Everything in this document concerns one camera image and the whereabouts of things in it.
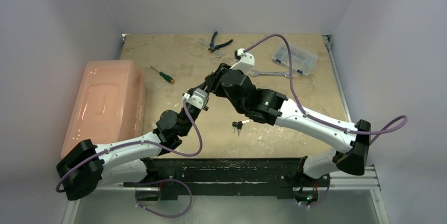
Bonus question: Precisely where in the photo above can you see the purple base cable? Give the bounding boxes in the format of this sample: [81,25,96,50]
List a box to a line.
[134,179,193,219]

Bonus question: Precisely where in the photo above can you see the small silver wrench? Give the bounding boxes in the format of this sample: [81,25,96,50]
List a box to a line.
[198,38,222,58]

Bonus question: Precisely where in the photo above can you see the large silver wrench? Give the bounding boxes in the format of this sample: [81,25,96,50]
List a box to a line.
[250,70,290,79]

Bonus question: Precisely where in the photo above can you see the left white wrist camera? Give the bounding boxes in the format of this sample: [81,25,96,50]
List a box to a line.
[182,88,209,111]

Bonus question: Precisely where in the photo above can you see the green handled screwdriver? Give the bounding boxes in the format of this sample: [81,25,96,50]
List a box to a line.
[150,66,174,84]

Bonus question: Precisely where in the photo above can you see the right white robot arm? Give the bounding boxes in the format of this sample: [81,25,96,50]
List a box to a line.
[205,63,371,186]

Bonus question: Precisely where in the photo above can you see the clear plastic organizer box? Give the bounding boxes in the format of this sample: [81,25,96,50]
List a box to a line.
[272,42,318,75]

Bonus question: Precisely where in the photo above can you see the black key bunch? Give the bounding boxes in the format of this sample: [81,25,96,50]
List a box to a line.
[232,120,250,136]

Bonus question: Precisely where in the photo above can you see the aluminium frame rail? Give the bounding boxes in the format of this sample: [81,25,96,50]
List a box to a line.
[322,34,390,224]

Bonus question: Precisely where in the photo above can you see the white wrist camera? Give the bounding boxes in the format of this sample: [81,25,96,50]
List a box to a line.
[182,88,209,111]
[230,48,255,74]

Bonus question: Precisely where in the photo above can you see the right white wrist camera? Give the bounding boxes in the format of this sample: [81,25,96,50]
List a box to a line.
[230,48,255,74]

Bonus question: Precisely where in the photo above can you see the pink plastic storage box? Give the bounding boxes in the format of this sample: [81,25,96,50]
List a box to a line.
[61,60,146,158]

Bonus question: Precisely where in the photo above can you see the blue black pliers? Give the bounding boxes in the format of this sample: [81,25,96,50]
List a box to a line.
[208,31,234,53]

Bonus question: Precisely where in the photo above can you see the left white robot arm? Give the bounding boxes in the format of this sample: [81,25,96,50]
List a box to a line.
[55,83,209,200]

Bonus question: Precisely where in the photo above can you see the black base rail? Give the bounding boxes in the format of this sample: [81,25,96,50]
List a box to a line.
[123,158,329,201]

